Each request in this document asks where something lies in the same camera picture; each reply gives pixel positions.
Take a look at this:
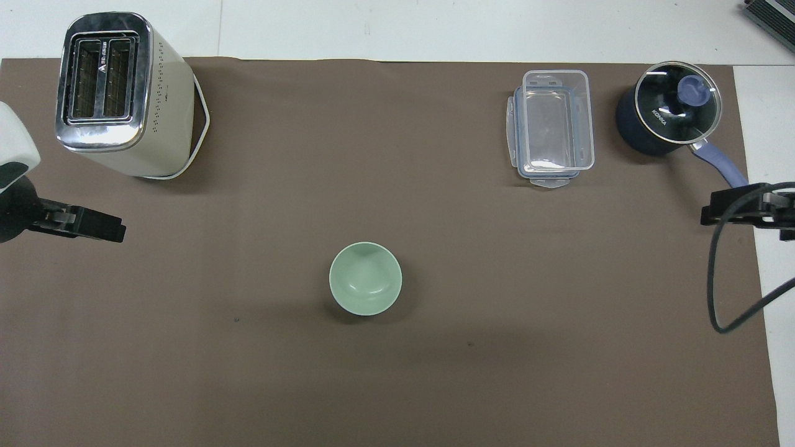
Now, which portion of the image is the green bowl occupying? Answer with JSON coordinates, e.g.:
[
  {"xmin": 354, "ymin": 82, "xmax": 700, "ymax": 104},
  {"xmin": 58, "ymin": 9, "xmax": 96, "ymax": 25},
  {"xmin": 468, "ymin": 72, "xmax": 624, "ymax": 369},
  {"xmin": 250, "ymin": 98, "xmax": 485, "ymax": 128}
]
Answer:
[{"xmin": 329, "ymin": 242, "xmax": 403, "ymax": 317}]

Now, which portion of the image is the silver and cream toaster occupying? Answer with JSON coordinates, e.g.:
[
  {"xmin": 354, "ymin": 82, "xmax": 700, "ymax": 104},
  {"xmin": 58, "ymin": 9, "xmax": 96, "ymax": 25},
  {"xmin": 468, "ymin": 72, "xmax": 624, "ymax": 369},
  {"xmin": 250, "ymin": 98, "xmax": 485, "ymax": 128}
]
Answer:
[{"xmin": 55, "ymin": 11, "xmax": 204, "ymax": 179}]

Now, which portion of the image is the grey ribbed device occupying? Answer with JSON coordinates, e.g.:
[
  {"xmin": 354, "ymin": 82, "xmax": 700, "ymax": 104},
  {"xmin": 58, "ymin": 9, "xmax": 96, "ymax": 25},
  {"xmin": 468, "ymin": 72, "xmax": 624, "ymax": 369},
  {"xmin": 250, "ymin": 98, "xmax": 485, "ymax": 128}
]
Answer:
[{"xmin": 743, "ymin": 0, "xmax": 795, "ymax": 36}]

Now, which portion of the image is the black cable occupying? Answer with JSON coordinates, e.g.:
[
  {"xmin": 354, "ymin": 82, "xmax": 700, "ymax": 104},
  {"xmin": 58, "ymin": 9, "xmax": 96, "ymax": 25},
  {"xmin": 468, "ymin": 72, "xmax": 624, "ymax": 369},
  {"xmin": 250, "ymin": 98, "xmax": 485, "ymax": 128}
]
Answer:
[{"xmin": 707, "ymin": 181, "xmax": 795, "ymax": 335}]

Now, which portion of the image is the clear plastic container lid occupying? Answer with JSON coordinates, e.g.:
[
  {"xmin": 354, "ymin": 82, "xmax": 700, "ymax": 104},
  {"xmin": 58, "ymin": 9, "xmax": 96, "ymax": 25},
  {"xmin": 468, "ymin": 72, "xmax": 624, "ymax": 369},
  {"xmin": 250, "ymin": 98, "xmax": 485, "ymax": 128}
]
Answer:
[{"xmin": 506, "ymin": 86, "xmax": 583, "ymax": 189}]

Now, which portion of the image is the glass pot lid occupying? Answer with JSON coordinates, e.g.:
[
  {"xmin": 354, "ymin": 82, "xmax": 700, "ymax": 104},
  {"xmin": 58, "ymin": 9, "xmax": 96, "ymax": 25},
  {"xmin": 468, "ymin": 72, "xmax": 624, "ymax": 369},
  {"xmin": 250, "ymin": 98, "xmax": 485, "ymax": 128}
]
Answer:
[{"xmin": 635, "ymin": 60, "xmax": 724, "ymax": 145}]

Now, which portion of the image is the clear plastic container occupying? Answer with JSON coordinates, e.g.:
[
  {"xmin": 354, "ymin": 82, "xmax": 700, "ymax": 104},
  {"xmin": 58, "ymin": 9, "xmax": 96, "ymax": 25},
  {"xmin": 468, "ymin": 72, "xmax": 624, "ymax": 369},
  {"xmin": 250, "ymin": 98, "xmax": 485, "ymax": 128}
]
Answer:
[{"xmin": 521, "ymin": 70, "xmax": 596, "ymax": 173}]

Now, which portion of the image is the white toaster cord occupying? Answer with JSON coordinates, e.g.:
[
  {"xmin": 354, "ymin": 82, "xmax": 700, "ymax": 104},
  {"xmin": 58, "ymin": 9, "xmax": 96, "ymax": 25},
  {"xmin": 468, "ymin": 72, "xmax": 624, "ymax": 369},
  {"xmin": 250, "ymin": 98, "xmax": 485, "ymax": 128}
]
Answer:
[{"xmin": 142, "ymin": 73, "xmax": 211, "ymax": 181}]

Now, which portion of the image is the dark blue pot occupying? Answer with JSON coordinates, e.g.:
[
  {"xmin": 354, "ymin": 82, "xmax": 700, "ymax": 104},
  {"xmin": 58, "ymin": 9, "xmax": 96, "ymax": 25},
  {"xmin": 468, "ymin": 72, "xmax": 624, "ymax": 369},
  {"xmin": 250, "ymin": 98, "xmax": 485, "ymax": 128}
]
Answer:
[{"xmin": 616, "ymin": 81, "xmax": 750, "ymax": 189}]

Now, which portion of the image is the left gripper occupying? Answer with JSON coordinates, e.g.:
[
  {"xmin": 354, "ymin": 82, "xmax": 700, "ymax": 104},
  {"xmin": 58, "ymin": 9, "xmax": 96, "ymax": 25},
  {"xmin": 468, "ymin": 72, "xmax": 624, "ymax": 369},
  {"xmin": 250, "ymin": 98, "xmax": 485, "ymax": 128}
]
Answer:
[{"xmin": 0, "ymin": 175, "xmax": 49, "ymax": 244}]

